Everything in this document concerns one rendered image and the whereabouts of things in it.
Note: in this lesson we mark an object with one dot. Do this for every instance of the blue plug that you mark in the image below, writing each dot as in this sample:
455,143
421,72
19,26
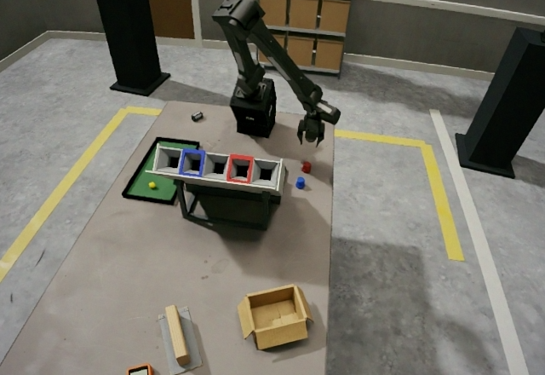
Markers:
300,182

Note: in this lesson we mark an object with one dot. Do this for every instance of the blue square band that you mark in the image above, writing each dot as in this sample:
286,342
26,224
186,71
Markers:
187,150

